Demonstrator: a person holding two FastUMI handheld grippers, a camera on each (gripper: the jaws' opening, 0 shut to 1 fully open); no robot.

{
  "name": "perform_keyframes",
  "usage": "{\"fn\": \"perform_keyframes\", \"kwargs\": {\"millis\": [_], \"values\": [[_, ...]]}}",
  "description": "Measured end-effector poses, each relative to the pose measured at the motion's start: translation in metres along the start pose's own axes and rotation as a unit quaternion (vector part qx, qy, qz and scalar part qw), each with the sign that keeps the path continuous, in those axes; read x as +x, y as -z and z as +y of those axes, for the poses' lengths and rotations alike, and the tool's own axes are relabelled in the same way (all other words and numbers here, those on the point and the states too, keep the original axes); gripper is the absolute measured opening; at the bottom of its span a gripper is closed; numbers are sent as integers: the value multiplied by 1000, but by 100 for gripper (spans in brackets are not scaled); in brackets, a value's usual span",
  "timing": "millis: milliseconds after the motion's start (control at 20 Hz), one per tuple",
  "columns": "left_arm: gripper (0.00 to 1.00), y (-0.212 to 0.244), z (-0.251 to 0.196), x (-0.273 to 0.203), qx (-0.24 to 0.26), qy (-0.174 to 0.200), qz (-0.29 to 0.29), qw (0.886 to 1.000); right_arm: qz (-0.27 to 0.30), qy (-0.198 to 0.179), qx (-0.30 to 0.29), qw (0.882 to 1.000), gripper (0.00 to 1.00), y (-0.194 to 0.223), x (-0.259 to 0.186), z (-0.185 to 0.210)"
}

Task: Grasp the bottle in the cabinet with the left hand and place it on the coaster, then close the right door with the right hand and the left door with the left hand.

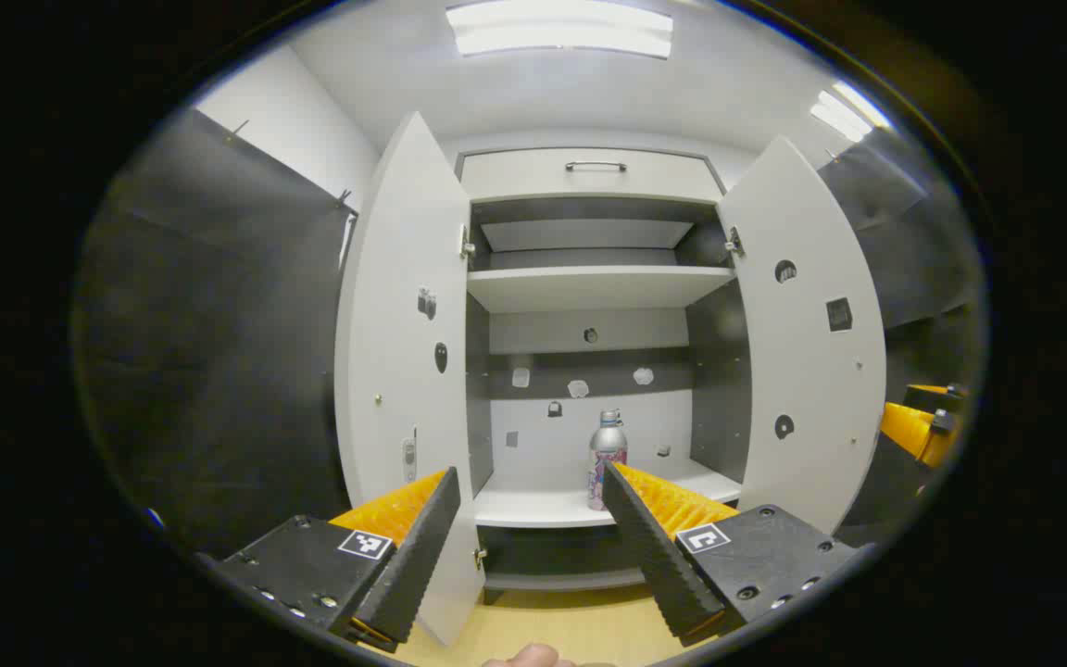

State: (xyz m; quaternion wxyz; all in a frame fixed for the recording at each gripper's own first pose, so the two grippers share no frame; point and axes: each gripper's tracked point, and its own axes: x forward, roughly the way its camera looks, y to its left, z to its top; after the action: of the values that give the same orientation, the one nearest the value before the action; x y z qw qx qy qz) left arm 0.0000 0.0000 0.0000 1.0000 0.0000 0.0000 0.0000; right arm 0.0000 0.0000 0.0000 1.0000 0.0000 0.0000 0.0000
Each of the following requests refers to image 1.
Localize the black backdrop cloth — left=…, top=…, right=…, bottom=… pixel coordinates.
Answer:
left=816, top=125, right=988, bottom=547
left=75, top=107, right=360, bottom=559

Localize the white and grey cabinet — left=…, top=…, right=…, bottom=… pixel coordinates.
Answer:
left=455, top=144, right=752, bottom=603

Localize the white cabinet drawer front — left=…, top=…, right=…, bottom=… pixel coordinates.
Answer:
left=459, top=148, right=725, bottom=204

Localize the silver bottle with printed label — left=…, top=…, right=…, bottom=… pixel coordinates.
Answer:
left=587, top=409, right=629, bottom=511

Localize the long ceiling light panel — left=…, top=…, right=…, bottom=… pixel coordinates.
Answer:
left=810, top=81, right=893, bottom=144
left=446, top=0, right=674, bottom=59

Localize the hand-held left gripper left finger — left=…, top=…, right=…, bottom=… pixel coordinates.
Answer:
left=195, top=468, right=462, bottom=649

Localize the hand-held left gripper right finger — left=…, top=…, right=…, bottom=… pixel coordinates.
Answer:
left=601, top=460, right=860, bottom=648

